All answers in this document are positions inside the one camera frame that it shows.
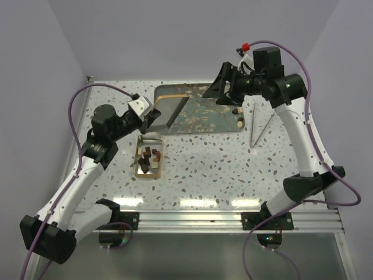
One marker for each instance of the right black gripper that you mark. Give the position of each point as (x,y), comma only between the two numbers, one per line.
(230,72)

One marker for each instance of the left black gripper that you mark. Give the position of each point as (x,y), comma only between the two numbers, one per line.
(148,121)

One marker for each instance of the silver metal tin lid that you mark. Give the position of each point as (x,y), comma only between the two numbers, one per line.
(169,107)

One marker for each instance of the gold metal tin box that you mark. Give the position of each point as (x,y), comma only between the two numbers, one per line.
(153,141)

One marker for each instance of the silver metal tongs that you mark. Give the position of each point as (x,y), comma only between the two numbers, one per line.
(262,114)

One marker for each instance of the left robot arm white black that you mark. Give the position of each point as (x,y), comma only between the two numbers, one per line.
(49,233)

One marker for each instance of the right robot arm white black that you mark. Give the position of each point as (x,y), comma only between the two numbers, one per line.
(263,74)

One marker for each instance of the dark square chocolate on tray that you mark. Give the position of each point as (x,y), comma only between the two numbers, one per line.
(141,161)

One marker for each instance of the dark round chocolate tray left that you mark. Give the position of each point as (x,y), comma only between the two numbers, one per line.
(144,168)

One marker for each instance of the floral teal serving tray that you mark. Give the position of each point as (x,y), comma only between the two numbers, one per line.
(200,115)

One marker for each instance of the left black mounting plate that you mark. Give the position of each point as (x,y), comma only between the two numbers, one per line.
(131,218)

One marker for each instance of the black mounting plate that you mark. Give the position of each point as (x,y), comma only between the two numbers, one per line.
(131,218)
(251,220)

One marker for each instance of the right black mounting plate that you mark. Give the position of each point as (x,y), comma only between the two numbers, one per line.
(251,220)

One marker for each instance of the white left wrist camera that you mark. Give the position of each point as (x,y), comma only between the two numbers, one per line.
(141,106)

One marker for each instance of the red cable connector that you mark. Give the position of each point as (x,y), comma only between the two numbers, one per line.
(245,47)

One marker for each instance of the aluminium rail front edge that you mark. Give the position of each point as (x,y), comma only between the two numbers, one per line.
(214,221)

